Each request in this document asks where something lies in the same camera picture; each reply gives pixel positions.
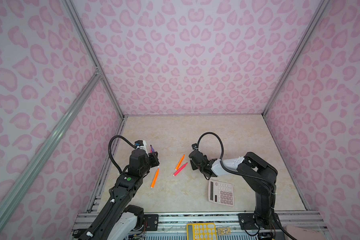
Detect pink desk calculator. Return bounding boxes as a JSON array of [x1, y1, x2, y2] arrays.
[[208, 180, 235, 207]]

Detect pink highlighter pen left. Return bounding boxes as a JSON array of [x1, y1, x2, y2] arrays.
[[173, 163, 188, 177]]

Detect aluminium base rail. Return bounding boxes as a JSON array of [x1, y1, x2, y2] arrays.
[[68, 209, 331, 240]]

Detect orange highlighter pen upper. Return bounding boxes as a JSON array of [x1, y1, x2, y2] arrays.
[[175, 155, 185, 171]]

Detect orange highlighter pen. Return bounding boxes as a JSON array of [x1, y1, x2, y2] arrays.
[[151, 168, 160, 189], [175, 155, 185, 171]]

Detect small brown circuit board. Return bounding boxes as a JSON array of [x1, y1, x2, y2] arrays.
[[217, 227, 231, 236]]

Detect orange highlighter pen lower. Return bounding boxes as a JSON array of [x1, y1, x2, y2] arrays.
[[151, 168, 160, 189]]

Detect yellow calculator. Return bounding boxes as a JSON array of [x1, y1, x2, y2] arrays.
[[186, 223, 218, 240]]

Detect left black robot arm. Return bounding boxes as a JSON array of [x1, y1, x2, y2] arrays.
[[79, 148, 160, 240]]

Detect aluminium frame strut left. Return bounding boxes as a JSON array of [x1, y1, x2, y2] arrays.
[[0, 71, 103, 233]]

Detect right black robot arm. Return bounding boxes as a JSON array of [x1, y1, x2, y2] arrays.
[[189, 149, 278, 229]]

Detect left black corrugated cable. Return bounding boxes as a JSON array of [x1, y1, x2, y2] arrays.
[[108, 135, 137, 175]]

